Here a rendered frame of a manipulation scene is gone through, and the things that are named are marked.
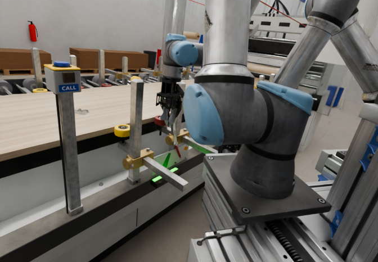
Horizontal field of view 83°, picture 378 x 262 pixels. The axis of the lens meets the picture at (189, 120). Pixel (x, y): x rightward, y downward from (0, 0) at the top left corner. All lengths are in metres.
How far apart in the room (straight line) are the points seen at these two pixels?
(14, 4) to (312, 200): 7.94
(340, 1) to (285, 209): 0.54
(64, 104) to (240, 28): 0.53
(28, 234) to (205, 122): 0.71
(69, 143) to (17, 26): 7.34
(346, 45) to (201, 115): 0.64
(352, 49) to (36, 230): 1.18
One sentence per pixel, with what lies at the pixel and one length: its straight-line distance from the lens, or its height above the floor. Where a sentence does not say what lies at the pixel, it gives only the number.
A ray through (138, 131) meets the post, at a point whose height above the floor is 0.96.
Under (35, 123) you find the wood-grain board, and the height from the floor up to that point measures 0.90.
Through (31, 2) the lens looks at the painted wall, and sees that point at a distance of 8.10.
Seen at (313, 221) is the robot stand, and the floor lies 0.95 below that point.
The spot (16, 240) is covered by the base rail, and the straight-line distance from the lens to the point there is 0.91.
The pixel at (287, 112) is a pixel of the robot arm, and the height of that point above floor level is 1.23.
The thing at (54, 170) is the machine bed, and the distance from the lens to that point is 1.06.
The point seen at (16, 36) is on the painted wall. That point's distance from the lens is 8.03.
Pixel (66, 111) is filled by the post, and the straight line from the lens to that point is 0.73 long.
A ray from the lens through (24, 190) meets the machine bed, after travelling 1.07.
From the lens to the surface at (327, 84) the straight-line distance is 3.31.
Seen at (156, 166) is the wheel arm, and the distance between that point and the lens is 0.92.
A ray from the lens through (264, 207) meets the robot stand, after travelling 0.49.
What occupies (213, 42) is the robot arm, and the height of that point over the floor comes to 1.34.
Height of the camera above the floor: 1.33
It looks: 21 degrees down
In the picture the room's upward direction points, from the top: 8 degrees clockwise
